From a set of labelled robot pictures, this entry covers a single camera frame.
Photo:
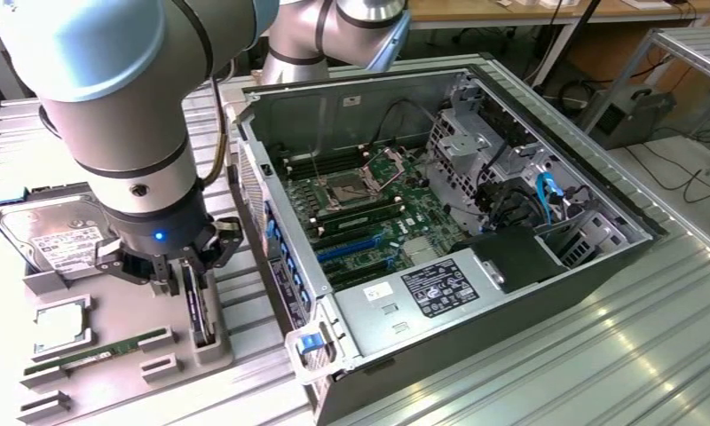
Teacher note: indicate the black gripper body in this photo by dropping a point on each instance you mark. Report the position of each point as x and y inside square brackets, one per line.
[160, 222]

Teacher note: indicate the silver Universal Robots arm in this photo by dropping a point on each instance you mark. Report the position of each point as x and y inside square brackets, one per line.
[124, 133]

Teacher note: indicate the grey parts rack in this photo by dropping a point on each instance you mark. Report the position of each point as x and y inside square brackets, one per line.
[129, 319]

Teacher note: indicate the silver hard disk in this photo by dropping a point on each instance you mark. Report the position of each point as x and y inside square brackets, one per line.
[46, 235]

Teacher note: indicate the silver CPU chip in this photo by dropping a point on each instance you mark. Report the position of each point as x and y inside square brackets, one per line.
[60, 326]

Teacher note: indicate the blue expansion slot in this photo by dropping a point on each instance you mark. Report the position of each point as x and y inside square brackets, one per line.
[346, 249]

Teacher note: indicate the installed green RAM stick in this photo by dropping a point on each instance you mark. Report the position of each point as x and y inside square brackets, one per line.
[357, 219]

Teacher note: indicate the CPU socket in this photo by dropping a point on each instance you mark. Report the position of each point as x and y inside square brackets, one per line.
[344, 191]

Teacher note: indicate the thin metal locking lever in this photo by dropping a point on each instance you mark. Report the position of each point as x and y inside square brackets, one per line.
[317, 165]

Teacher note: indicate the black expansion slot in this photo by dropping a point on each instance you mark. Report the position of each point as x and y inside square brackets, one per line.
[357, 270]

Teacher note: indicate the black empty RAM slots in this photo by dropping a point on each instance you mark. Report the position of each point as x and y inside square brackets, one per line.
[325, 160]

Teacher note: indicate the blue case latch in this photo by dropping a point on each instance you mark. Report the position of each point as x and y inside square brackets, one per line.
[308, 344]

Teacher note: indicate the green motherboard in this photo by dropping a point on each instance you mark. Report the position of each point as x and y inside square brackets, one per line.
[402, 208]

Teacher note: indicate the open socket cover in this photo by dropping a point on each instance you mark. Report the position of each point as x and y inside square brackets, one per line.
[385, 163]

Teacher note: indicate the silver chipset heatsink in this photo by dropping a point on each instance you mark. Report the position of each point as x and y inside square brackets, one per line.
[422, 249]

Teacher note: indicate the grey power supply unit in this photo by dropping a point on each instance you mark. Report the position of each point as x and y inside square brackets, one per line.
[414, 306]

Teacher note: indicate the silver metal disk bay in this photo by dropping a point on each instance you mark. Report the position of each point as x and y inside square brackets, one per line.
[468, 142]

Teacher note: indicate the black plastic air shroud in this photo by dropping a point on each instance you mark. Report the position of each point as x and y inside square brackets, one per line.
[517, 262]

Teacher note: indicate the black open PC case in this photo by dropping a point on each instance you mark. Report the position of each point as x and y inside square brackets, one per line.
[509, 319]

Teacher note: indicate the wooden desk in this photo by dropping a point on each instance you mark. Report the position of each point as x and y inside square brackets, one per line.
[509, 11]

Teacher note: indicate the black equipment box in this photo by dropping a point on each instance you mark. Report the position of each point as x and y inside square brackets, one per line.
[628, 115]

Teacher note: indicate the blue disk bracket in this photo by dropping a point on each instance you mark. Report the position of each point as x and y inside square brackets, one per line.
[2, 197]

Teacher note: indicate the aluminium frame table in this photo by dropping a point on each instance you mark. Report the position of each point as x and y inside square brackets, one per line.
[686, 53]

